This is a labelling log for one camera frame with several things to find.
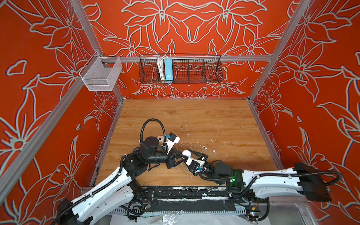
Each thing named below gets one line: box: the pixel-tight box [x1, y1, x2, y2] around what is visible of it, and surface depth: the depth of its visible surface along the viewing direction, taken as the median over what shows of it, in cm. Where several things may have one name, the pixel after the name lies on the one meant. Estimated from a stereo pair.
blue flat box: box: [164, 58, 174, 83], surface depth 92 cm
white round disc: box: [181, 149, 192, 158], surface depth 66 cm
